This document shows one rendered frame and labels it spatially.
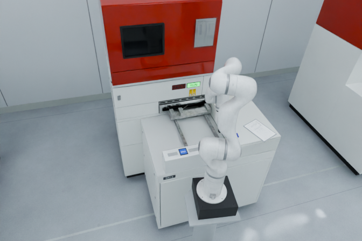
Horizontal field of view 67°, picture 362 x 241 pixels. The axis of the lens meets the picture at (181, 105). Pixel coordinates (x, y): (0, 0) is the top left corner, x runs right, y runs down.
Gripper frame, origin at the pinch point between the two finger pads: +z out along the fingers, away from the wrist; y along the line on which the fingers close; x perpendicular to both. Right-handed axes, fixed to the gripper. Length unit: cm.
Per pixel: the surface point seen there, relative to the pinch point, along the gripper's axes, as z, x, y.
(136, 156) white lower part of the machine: 64, -53, -73
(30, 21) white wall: -49, -139, -201
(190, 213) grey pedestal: 37, -32, 30
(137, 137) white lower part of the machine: 39, -50, -68
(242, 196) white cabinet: 85, 31, -13
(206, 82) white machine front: -11, 12, -57
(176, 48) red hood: -47, -17, -44
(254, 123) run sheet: 11.6, 36.8, -16.2
